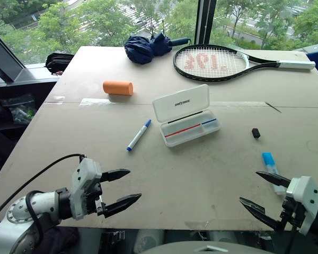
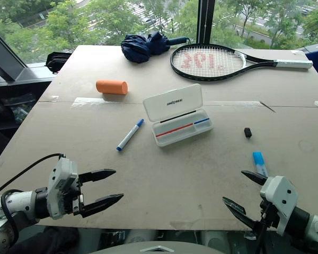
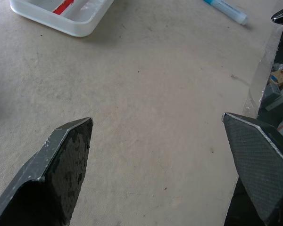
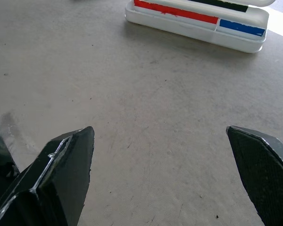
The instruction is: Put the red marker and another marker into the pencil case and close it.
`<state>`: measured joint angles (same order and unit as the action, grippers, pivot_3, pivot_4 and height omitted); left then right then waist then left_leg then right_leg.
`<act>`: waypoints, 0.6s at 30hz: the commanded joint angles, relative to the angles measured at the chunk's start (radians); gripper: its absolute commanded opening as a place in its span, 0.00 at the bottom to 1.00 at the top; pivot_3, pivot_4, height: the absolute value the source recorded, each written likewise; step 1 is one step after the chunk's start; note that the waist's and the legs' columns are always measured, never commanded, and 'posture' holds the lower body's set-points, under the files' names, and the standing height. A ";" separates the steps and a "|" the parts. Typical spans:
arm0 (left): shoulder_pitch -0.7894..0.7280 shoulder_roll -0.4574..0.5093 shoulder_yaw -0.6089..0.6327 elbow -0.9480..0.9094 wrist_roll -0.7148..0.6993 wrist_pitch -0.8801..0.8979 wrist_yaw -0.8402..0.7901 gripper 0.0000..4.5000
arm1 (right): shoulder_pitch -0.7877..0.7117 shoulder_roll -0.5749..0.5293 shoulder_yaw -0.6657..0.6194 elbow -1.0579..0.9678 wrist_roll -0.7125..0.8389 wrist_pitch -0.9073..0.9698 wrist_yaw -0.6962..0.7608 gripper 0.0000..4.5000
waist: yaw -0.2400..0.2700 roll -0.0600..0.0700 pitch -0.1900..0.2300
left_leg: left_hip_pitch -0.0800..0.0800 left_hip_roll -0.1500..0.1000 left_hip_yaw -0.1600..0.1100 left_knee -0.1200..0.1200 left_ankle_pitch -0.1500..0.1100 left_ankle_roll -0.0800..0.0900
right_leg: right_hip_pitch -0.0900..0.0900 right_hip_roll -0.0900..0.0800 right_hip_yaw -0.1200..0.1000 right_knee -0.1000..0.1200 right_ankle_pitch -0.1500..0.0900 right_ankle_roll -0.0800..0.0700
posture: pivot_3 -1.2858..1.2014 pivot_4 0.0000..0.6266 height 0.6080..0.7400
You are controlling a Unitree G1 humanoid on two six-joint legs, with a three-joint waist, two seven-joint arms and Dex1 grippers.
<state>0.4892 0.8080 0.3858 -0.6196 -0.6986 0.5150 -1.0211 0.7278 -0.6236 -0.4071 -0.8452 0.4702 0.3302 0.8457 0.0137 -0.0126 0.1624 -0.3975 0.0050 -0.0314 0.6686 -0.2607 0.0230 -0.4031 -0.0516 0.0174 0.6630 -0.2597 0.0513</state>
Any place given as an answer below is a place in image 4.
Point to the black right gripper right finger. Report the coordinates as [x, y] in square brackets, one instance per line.
[264, 174]

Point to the black tape strip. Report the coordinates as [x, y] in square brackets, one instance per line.
[224, 5]

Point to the white plastic tray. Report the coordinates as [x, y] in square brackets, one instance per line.
[198, 33]

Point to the dark object at table edge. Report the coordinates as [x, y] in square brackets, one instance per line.
[0, 162]

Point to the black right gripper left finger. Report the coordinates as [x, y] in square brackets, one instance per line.
[61, 179]

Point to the red tape strip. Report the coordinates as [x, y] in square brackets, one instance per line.
[177, 12]

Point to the blue tape strip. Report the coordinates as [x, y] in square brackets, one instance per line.
[242, 27]

